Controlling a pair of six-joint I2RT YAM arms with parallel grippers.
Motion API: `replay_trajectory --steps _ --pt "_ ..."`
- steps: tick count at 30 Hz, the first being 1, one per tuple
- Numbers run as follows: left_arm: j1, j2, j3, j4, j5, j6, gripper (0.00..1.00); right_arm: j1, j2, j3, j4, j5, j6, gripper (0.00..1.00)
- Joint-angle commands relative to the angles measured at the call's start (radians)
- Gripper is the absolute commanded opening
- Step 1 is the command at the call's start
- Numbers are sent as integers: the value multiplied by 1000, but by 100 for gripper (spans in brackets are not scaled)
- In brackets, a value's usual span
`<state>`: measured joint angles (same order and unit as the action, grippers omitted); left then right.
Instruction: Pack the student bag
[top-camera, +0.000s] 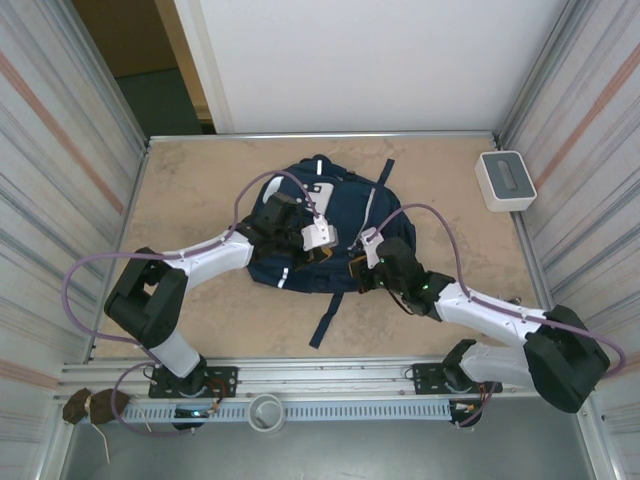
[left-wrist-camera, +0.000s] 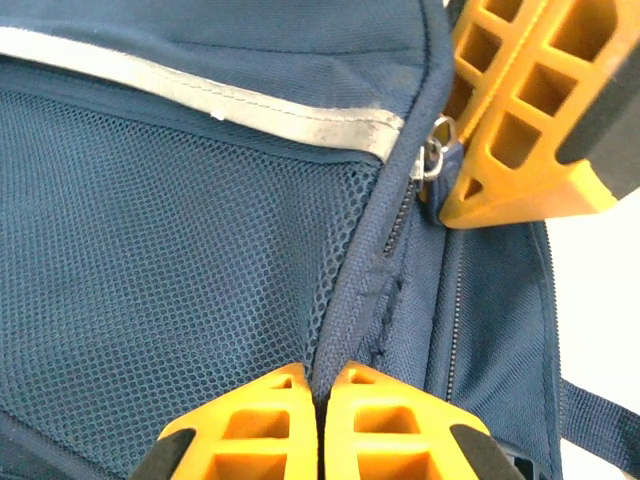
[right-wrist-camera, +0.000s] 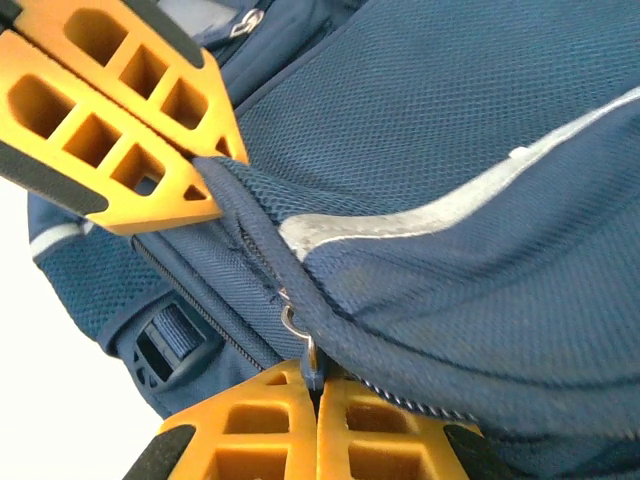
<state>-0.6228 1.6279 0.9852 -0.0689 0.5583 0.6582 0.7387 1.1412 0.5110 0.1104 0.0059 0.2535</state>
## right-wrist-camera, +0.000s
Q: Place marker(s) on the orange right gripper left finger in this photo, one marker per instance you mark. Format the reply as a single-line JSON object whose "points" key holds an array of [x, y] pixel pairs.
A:
{"points": [[260, 400]]}

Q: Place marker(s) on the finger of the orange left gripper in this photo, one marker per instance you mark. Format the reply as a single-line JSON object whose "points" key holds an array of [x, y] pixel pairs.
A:
{"points": [[60, 100], [210, 100]]}

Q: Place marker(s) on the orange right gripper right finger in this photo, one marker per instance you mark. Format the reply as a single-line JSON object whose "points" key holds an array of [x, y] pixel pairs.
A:
{"points": [[380, 440]]}

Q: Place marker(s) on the navy blue backpack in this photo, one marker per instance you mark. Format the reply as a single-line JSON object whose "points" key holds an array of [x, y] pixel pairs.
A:
{"points": [[425, 200]]}

